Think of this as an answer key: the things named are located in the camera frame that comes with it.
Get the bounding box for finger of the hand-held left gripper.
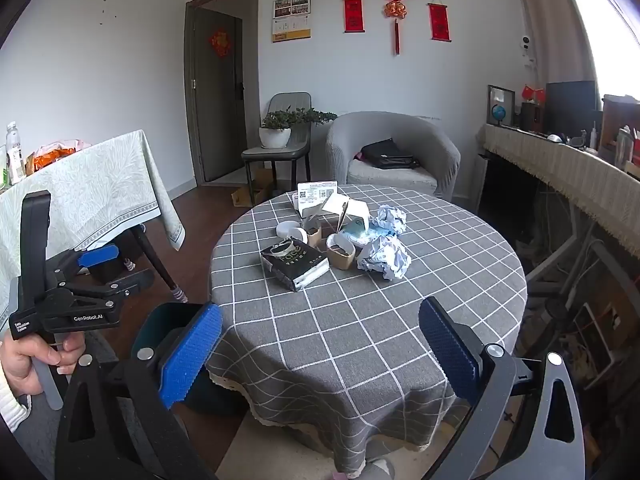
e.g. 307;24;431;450
47;244;121;283
60;268;156;311

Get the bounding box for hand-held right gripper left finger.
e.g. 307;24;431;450
54;302;223;480

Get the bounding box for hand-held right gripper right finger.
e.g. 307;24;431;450
417;296;588;480

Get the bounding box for dark green waste bin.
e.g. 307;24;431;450
131;302;249;416

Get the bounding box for white tape roll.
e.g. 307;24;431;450
276;221;309;243

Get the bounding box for white paper box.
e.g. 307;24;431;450
322;195;373;233

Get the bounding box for person's left forearm white sleeve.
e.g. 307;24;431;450
0;364;32;433

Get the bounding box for person's left hand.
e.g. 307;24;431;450
0;332;87;396

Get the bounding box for black table leg striped sock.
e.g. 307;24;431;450
132;225;189;304

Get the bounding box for table with pale patterned cloth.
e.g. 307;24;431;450
0;130;186;321

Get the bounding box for beige rug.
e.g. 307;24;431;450
215;400;341;480

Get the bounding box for round table grey checked tablecloth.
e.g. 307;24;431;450
206;184;528;478

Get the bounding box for orange snack packets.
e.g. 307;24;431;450
25;140;93;173

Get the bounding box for crumpled white paper ball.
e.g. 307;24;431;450
375;204;408;236
356;235;412;279

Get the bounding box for clear plastic bottle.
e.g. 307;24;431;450
5;121;26;186

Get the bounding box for black cardboard box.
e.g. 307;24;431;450
260;240;331;292

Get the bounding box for person's foot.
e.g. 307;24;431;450
332;457;396;480

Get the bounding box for light blue packet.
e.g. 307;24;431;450
340;224;387;246

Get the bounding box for grey door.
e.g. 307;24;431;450
185;0;261;187

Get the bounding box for grey armchair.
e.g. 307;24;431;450
326;111;462;203

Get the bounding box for black bag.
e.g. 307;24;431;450
360;137;421;171

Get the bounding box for potted plant white pot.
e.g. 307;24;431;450
258;107;338;150

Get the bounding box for cabinet with beige lace cloth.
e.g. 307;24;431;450
477;124;640;281

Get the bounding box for grey dining chair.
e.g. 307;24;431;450
241;91;313;196

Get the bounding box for red door decoration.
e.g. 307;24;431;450
209;29;234;60

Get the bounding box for black monitor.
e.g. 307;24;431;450
544;80;598;136

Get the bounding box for window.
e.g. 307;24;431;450
560;0;640;98

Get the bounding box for dark picture frame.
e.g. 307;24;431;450
486;84;516;127

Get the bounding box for wall calendar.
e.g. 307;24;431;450
272;0;312;43

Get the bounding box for red wall scroll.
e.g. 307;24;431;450
342;0;364;34
427;0;452;43

